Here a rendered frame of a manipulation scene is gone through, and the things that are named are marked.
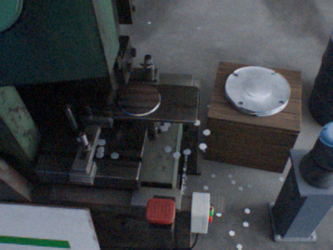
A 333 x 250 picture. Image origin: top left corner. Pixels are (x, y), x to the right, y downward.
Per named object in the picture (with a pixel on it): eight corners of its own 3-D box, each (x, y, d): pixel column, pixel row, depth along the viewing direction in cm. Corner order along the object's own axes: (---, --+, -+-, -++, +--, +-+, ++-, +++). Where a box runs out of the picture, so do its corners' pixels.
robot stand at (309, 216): (307, 203, 163) (340, 149, 128) (317, 242, 152) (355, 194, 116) (267, 203, 164) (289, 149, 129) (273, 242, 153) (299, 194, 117)
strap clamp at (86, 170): (105, 135, 105) (99, 114, 97) (92, 185, 94) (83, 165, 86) (87, 135, 105) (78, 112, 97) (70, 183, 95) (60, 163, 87)
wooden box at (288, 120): (285, 116, 196) (301, 71, 169) (282, 173, 173) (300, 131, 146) (215, 106, 203) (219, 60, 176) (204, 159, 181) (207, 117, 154)
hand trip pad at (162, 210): (176, 212, 90) (175, 199, 85) (174, 234, 87) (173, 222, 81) (150, 210, 91) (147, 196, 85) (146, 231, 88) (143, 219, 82)
